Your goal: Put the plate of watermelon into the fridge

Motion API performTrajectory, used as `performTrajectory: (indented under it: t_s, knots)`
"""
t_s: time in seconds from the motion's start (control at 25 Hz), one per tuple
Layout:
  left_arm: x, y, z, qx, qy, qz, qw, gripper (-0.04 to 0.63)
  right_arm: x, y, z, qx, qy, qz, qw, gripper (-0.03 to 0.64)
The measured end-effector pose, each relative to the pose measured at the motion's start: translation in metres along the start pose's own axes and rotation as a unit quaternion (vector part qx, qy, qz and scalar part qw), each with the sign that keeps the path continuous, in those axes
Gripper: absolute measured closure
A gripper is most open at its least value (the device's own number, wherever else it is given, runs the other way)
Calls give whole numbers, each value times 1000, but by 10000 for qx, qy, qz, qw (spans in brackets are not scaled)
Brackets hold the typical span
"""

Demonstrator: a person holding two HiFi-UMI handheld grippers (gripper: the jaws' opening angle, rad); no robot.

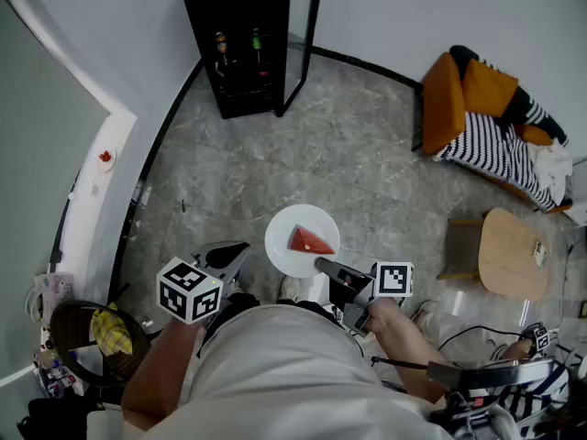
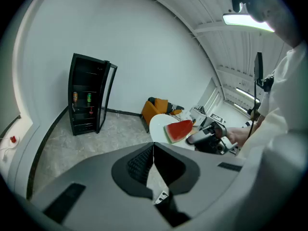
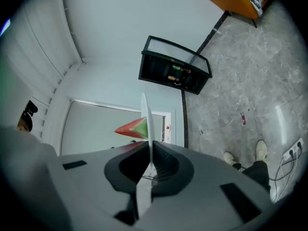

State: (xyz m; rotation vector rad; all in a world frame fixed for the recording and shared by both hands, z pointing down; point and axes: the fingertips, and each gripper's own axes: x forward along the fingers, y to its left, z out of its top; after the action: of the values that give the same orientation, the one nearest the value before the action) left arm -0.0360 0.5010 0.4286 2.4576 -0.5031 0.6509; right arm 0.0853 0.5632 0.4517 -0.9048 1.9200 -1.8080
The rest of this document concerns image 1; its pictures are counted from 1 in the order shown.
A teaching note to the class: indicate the small white plate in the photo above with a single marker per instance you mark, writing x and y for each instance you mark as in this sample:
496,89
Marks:
107,167

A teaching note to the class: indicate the person's white shoe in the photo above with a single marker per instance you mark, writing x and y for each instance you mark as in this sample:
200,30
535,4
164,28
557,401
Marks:
426,312
290,287

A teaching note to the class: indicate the black-and-white striped blanket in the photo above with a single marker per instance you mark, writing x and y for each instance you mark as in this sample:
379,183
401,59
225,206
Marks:
486,149

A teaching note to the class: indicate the small printed packet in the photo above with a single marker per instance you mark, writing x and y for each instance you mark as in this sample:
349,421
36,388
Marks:
539,254

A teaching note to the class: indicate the white windowsill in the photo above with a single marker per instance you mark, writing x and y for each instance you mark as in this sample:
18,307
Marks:
114,131

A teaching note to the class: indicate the large white plate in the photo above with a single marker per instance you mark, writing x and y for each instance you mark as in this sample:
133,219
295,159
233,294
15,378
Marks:
284,227

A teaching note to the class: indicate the orange-label drink bottle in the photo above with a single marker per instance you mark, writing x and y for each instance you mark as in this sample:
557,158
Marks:
221,41

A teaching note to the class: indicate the person's white shirt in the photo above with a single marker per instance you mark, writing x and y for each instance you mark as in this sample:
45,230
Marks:
284,374

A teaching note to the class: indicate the crumpled white cloth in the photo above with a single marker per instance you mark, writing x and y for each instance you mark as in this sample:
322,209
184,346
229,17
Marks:
552,168

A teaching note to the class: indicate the green can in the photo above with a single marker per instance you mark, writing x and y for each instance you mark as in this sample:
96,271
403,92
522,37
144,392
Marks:
256,39

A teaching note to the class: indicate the black bag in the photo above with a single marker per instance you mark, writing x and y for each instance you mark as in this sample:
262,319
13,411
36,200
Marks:
50,417

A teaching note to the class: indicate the wooden frame stool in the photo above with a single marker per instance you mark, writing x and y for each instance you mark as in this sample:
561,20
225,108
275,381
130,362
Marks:
464,222

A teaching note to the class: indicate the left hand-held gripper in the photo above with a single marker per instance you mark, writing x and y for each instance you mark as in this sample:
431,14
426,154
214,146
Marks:
188,291

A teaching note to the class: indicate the red watermelon slice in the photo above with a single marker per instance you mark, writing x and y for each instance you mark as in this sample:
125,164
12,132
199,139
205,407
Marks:
307,242

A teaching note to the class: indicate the cluster of small bottles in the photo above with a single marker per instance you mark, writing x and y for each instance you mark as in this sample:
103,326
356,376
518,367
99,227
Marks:
55,374

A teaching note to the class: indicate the yellow checked cloth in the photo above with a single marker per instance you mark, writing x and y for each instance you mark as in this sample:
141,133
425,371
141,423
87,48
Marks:
110,333

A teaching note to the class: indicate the person's black shorts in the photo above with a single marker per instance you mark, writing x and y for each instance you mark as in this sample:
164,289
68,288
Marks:
240,301

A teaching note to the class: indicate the grey roller blind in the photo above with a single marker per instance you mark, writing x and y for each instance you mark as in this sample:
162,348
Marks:
36,154

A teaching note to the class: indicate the black equipment pack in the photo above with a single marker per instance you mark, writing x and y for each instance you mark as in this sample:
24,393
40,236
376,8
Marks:
481,374

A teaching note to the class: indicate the orange armchair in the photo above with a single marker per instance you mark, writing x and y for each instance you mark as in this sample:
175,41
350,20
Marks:
442,108

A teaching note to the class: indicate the person's right hand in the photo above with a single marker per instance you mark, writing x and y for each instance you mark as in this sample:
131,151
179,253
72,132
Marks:
385,316

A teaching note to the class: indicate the red fruit pieces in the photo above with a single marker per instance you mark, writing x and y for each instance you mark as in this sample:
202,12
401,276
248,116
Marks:
105,156

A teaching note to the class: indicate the small orange cushion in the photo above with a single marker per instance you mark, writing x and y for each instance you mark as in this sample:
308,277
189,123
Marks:
534,135

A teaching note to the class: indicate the large orange cushion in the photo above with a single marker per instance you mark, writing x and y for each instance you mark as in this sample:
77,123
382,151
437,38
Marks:
486,87

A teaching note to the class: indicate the pink printed bag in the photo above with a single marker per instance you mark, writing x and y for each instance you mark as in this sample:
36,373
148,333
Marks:
57,287

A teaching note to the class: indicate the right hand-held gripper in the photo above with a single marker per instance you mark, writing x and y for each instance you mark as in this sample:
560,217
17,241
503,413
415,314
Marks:
393,280

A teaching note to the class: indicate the person's right forearm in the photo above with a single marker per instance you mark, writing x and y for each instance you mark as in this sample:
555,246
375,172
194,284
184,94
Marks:
413,351

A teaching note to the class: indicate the small wooden table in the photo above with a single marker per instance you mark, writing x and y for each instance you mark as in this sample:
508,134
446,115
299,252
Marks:
504,255

